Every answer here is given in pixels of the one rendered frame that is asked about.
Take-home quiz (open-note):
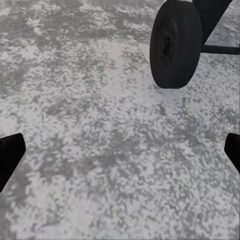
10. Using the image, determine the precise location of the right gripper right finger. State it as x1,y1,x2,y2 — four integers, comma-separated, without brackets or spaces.
224,132,240,173

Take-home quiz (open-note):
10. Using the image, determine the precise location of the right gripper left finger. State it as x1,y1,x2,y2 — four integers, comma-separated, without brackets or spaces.
0,133,26,193

